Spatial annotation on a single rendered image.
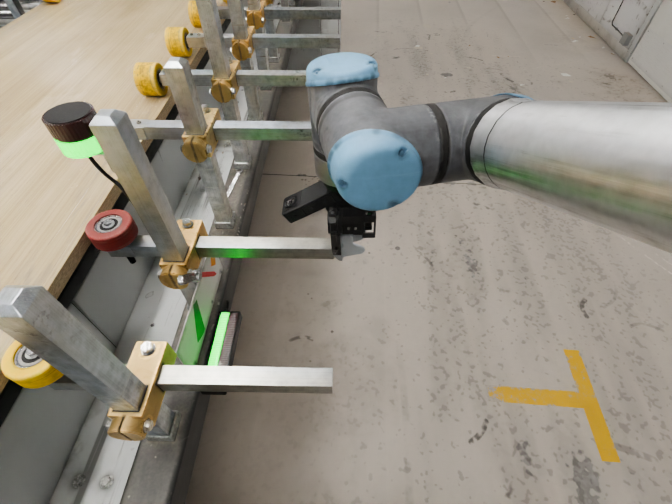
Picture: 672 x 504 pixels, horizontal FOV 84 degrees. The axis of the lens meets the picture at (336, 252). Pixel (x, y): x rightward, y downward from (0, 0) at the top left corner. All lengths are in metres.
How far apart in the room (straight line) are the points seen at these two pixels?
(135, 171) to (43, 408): 0.45
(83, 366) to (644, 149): 0.53
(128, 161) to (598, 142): 0.52
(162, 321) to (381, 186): 0.70
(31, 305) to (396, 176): 0.36
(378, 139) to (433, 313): 1.35
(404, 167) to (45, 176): 0.79
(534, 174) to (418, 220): 1.71
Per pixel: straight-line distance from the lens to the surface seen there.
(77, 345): 0.50
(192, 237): 0.75
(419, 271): 1.79
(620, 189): 0.28
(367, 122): 0.40
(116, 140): 0.57
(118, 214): 0.80
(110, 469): 0.88
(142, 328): 0.98
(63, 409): 0.88
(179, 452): 0.75
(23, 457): 0.84
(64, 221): 0.85
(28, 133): 1.18
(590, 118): 0.32
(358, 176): 0.38
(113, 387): 0.57
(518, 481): 1.52
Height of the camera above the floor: 1.39
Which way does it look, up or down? 49 degrees down
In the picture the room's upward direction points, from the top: straight up
